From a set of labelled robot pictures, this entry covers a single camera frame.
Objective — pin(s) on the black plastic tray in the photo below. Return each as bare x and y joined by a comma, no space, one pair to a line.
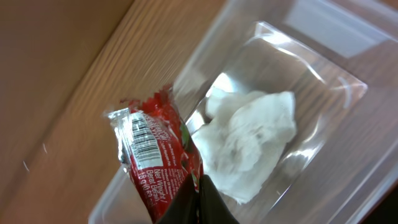
386,210

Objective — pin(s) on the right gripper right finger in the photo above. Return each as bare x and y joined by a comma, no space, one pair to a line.
212,209

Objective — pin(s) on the clear plastic bin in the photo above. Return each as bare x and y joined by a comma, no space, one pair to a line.
339,58

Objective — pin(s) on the white napkin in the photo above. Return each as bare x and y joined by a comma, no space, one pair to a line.
245,139

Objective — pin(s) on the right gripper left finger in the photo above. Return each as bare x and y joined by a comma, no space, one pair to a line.
183,208

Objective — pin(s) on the red snack wrapper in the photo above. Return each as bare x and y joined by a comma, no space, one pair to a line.
155,144

